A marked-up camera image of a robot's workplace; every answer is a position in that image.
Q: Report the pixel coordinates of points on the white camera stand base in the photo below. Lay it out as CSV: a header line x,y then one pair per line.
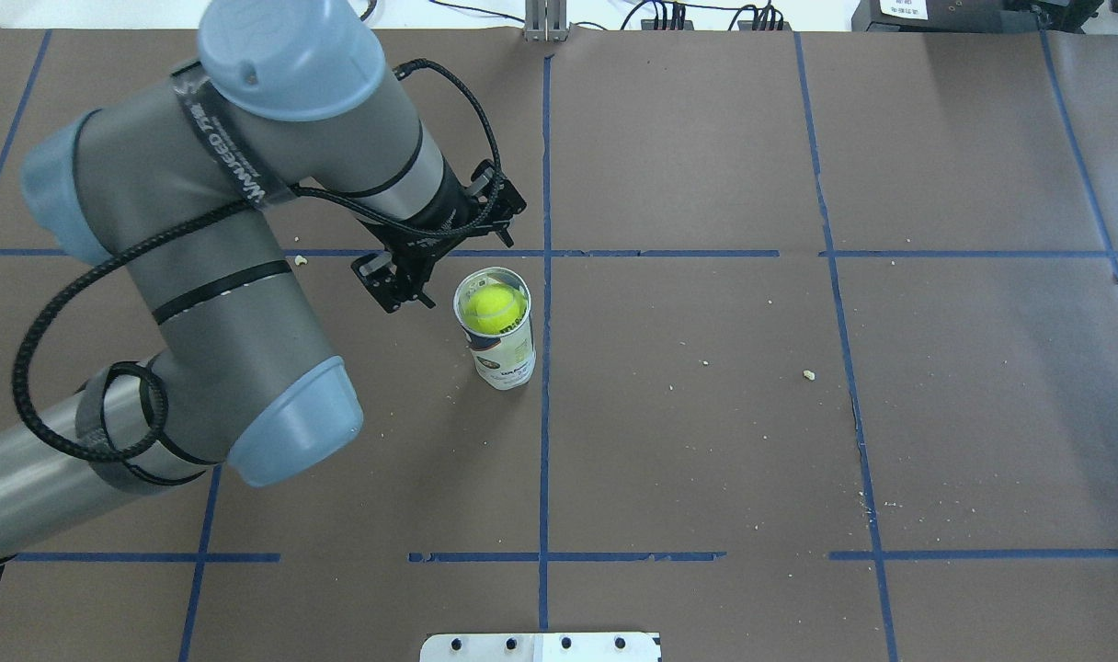
x,y
570,646

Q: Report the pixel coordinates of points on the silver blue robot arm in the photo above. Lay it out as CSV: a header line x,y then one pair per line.
x,y
285,100

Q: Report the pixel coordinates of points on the clear tennis ball can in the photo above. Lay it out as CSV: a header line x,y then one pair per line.
x,y
505,361

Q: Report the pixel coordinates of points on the aluminium frame post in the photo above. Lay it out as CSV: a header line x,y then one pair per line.
x,y
546,21

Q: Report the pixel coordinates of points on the yellow Wilson tennis ball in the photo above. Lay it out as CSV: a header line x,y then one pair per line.
x,y
494,309

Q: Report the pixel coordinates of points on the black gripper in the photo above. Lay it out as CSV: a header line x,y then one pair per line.
x,y
440,217

